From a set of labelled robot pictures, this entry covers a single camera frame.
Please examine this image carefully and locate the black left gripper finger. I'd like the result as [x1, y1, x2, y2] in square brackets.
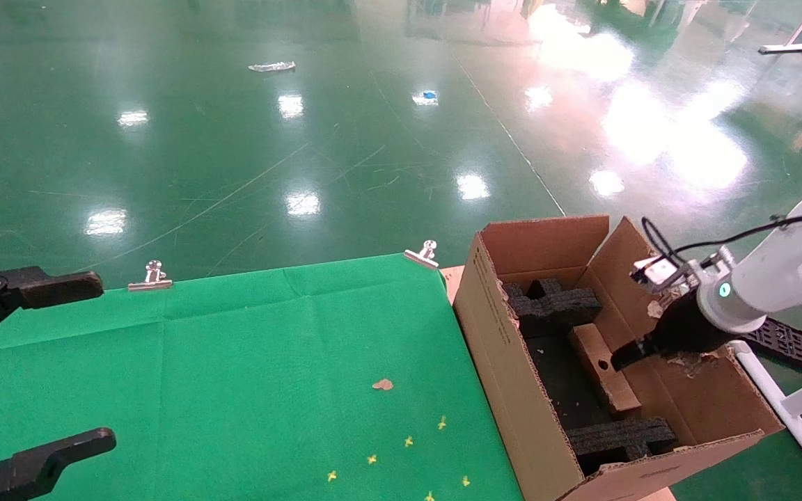
[0, 427, 118, 501]
[0, 263, 104, 357]

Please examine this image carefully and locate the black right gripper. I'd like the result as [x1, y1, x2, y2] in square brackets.
[611, 289, 729, 371]

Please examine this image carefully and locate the small long cardboard box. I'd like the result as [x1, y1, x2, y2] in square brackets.
[568, 322, 643, 418]

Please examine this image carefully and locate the large open cardboard carton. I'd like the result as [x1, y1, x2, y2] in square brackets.
[453, 214, 785, 501]

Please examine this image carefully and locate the black foam insert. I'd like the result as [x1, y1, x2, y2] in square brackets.
[501, 278, 604, 340]
[567, 416, 679, 477]

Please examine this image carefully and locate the silver binder clip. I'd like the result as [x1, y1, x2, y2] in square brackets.
[403, 239, 441, 271]
[127, 260, 173, 292]

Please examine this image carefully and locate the black plastic grid tray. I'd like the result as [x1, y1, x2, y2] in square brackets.
[742, 317, 802, 376]

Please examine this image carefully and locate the green table cloth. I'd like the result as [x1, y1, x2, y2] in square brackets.
[0, 252, 524, 501]

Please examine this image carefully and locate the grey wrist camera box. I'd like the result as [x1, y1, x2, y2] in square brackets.
[629, 256, 682, 292]

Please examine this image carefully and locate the grey metal camera bracket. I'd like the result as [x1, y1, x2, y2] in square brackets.
[673, 247, 736, 296]

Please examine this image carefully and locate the white pipe frame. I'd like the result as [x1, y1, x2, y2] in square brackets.
[730, 340, 802, 498]

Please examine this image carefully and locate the black sheathed arm cable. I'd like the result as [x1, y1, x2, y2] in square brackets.
[641, 212, 802, 269]

